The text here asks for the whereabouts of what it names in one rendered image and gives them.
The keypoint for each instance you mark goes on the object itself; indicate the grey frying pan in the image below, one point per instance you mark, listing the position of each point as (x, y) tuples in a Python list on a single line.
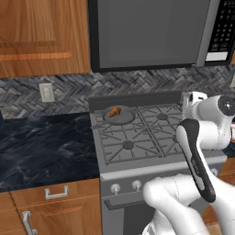
[(124, 117)]

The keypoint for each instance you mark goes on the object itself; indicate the wooden base cupboard door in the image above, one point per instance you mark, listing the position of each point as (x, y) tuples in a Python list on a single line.
[(70, 218), (7, 214)]

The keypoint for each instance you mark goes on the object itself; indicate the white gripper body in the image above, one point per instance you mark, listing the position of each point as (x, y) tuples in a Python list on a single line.
[(189, 110)]

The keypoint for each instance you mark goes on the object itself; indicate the brown croissant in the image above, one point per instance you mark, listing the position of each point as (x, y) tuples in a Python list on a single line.
[(114, 112)]

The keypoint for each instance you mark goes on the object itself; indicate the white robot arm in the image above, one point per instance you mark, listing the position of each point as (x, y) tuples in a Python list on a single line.
[(171, 199)]

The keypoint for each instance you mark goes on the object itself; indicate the white stove knob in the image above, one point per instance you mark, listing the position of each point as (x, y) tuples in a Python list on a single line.
[(115, 188), (136, 184), (214, 172)]

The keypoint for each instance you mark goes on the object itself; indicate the wooden wall cupboard door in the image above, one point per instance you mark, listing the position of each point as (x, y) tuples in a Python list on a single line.
[(42, 36)]

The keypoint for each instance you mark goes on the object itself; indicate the white wall socket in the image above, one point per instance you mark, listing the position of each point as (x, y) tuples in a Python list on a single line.
[(46, 92)]

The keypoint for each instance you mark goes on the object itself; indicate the wooden drawer front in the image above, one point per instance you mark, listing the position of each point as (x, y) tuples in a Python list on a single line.
[(82, 191)]

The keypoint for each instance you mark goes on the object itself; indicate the black and grey microwave oven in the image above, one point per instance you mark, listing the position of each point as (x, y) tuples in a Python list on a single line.
[(153, 33)]

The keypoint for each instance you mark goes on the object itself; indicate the grey gas stove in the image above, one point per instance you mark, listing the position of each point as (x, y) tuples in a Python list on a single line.
[(137, 143)]

